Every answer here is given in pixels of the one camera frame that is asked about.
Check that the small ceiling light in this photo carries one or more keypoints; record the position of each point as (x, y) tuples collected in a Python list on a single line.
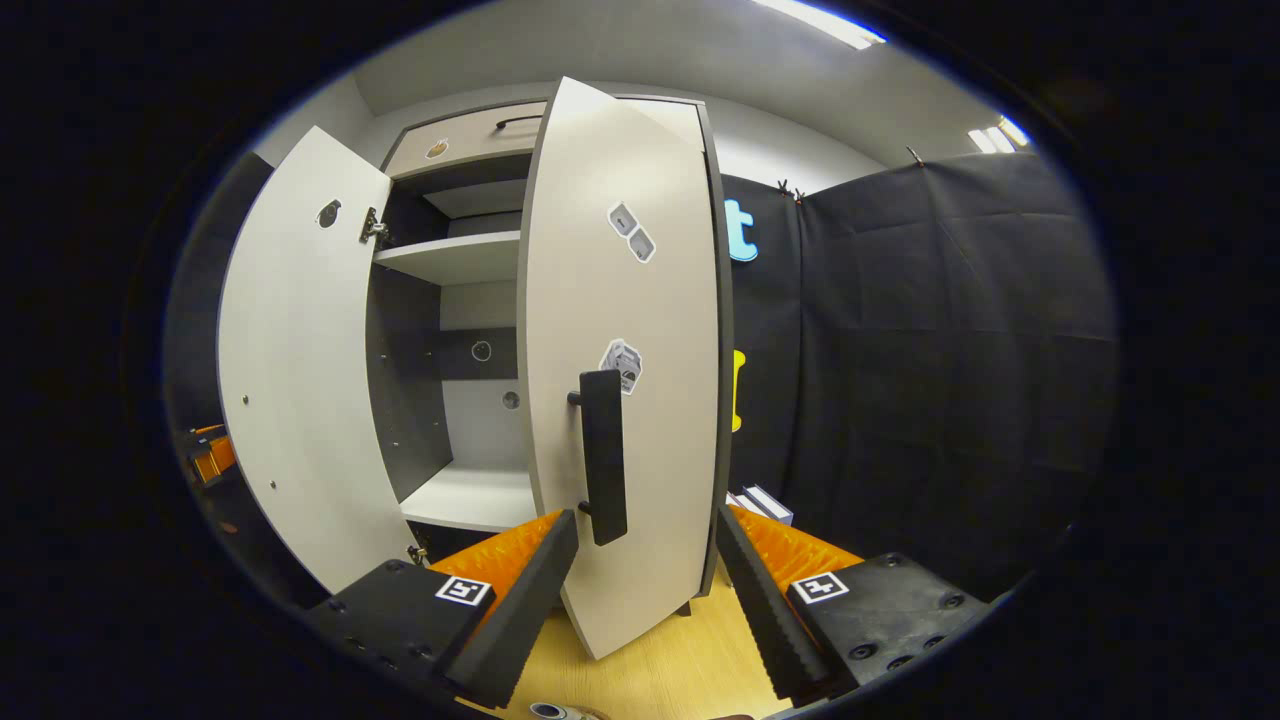
[(998, 135)]

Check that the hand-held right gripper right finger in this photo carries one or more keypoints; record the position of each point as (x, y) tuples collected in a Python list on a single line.
[(765, 610)]

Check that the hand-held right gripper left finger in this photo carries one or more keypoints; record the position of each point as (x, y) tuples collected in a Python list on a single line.
[(520, 620)]

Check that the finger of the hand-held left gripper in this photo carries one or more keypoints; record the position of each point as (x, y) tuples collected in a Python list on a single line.
[(205, 432), (215, 460)]

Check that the white plastic bottle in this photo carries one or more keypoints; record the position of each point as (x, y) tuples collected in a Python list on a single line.
[(560, 712)]

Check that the metal door hinge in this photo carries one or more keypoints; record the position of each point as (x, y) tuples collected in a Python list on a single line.
[(373, 227), (417, 553)]

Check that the grey cabinet drawer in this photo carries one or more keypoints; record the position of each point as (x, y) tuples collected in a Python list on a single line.
[(460, 140)]

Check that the grey cabinet door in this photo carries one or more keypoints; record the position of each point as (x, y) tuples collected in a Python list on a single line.
[(300, 380), (670, 450)]

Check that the grey cabinet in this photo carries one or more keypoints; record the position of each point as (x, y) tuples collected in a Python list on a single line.
[(410, 400)]

